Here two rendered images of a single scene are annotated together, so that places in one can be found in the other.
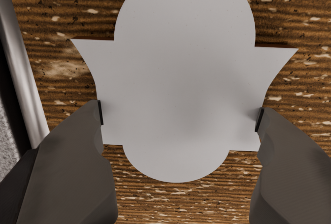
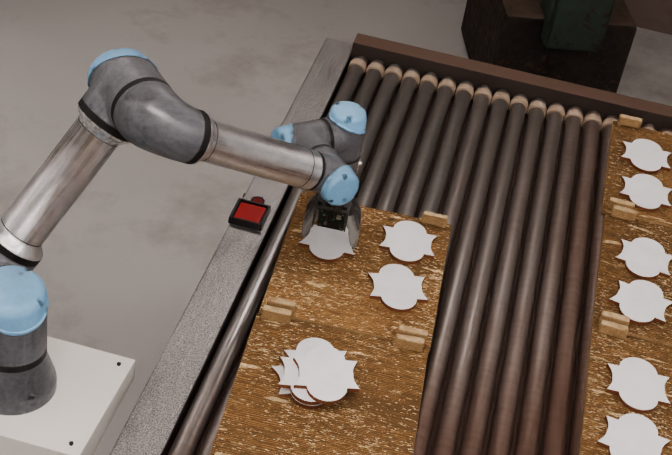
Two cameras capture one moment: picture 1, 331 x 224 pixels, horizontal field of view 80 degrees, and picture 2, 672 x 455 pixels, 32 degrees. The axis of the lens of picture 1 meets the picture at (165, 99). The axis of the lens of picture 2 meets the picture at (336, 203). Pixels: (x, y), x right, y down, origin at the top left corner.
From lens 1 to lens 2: 256 cm
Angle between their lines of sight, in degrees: 80
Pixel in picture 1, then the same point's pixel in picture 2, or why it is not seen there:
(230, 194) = (344, 274)
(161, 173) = (320, 254)
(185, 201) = (326, 273)
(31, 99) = (276, 241)
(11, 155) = (251, 257)
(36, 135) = (270, 250)
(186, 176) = (328, 257)
